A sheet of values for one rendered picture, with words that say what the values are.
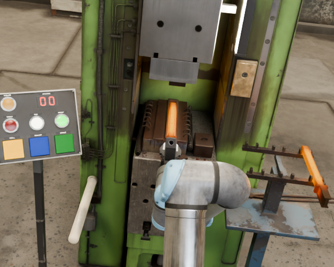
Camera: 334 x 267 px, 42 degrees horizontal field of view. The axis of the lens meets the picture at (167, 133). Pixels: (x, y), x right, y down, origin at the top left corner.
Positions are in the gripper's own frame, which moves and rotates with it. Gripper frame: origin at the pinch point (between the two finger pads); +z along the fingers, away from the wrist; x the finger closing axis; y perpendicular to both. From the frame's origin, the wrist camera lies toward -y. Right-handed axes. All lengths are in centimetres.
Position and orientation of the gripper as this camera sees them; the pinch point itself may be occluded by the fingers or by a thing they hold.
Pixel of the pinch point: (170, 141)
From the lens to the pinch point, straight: 191.4
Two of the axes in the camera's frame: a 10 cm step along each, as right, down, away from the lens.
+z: 0.5, -5.3, 8.5
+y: -1.1, 8.4, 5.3
